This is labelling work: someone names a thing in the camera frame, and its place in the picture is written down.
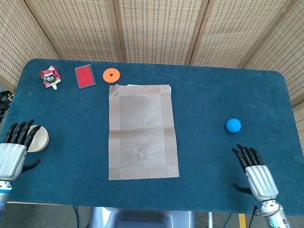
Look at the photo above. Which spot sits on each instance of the white table leg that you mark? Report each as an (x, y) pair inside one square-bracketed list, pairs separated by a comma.
[(210, 224)]

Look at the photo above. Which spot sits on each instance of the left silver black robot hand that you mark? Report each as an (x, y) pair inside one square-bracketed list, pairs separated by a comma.
[(8, 159)]

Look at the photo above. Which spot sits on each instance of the orange foam disc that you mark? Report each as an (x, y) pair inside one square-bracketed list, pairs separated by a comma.
[(107, 77)]

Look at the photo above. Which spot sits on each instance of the blue carpet table cover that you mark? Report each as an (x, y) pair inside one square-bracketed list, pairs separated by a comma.
[(202, 165)]

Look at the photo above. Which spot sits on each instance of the red crumpled spout pouch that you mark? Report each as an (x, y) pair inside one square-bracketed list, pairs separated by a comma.
[(49, 76)]

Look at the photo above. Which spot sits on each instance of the grey-blue robot torso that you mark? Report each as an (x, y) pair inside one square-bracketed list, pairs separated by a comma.
[(143, 221)]

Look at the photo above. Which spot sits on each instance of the woven bamboo screen panel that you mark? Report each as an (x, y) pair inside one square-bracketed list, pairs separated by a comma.
[(157, 26), (235, 29), (294, 49), (75, 23), (14, 39)]

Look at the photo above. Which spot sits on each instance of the red ink pad case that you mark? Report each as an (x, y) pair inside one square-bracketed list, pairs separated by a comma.
[(85, 76)]

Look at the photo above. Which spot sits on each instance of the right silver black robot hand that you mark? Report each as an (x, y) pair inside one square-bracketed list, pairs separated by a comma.
[(262, 183)]

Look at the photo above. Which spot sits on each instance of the beige round bowl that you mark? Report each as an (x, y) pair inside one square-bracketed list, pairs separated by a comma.
[(41, 140)]

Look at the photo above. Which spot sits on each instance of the blue ball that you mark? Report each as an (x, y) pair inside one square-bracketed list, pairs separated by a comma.
[(233, 125)]

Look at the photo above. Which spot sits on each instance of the brown woven placemat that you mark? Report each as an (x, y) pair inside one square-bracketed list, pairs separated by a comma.
[(141, 133)]

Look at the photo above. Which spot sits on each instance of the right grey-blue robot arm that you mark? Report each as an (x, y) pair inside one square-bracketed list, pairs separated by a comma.
[(280, 223)]

